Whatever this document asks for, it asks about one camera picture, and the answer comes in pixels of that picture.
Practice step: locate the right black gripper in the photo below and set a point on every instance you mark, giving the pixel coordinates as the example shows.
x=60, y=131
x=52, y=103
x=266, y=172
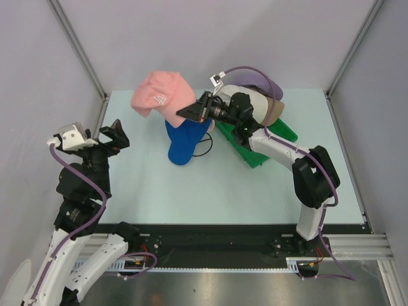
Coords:
x=200, y=110

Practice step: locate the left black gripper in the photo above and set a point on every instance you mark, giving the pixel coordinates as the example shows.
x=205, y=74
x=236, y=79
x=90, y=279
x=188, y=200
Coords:
x=120, y=139

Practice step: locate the blue mesh cap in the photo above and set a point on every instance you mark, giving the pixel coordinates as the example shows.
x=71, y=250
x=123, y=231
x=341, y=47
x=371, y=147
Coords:
x=184, y=140

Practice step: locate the pink LA cap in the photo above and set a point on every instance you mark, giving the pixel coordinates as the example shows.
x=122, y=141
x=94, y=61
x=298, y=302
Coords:
x=166, y=92

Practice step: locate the white NY cap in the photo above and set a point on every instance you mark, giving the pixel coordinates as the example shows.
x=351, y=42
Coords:
x=258, y=101

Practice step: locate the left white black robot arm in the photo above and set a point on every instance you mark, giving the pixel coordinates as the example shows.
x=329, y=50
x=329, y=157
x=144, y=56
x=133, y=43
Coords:
x=84, y=184

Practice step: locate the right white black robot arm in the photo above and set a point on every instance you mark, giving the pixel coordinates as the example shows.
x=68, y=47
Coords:
x=314, y=176

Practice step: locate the purple cap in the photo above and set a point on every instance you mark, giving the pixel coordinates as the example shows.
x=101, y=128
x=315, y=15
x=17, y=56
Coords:
x=260, y=83

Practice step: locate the green plastic tray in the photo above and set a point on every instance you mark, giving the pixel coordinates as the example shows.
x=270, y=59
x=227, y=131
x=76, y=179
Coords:
x=261, y=148

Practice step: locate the tan cap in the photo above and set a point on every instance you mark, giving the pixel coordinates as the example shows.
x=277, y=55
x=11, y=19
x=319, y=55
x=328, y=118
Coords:
x=271, y=111

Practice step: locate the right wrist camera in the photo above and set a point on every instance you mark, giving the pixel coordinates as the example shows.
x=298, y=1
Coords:
x=217, y=82

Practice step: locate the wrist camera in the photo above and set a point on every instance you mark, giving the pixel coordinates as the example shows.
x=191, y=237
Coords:
x=71, y=138
x=217, y=82

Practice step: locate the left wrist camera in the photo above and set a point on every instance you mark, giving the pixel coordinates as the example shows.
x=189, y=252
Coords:
x=71, y=138

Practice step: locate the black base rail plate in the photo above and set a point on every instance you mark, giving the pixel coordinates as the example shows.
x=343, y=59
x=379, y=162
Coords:
x=225, y=246

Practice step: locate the left aluminium corner post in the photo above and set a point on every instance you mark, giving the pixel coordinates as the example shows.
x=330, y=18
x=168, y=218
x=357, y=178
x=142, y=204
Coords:
x=73, y=40

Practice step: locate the aluminium corner post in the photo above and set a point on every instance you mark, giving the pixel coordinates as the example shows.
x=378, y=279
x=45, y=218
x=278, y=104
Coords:
x=369, y=20
x=73, y=40

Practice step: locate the aluminium frame beam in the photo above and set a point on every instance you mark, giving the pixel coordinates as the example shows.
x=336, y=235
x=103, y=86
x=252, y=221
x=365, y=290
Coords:
x=344, y=247

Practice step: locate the right aluminium corner post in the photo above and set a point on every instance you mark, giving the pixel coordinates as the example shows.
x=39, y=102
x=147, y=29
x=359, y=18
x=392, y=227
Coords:
x=369, y=20

